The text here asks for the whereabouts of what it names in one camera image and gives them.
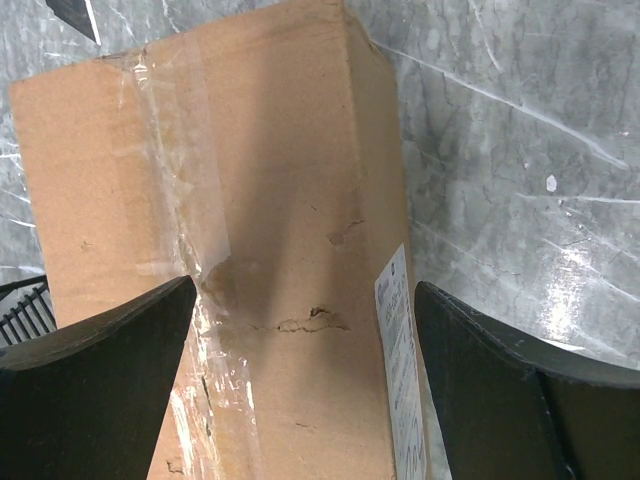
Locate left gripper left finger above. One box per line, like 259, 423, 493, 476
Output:
1, 276, 196, 479

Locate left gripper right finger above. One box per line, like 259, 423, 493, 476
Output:
414, 282, 639, 479

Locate brown cardboard express box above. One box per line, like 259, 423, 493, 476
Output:
9, 1, 430, 479

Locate red black utility knife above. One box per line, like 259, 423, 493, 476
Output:
45, 0, 102, 45

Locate black wire rack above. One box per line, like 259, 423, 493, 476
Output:
1, 275, 57, 348

